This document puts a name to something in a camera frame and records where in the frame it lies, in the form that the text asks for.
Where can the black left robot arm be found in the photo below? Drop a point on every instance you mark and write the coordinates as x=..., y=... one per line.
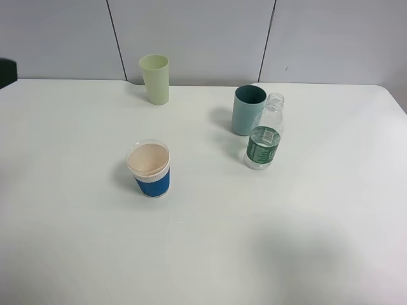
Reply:
x=8, y=72

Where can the clear water bottle green label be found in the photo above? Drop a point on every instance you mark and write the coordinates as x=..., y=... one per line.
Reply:
x=266, y=133

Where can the teal plastic cup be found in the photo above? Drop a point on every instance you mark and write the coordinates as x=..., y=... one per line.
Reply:
x=249, y=101

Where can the pale green plastic cup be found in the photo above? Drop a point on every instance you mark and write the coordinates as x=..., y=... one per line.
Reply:
x=155, y=73

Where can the glass cup with blue sleeve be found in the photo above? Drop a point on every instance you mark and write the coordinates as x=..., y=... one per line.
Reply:
x=149, y=162

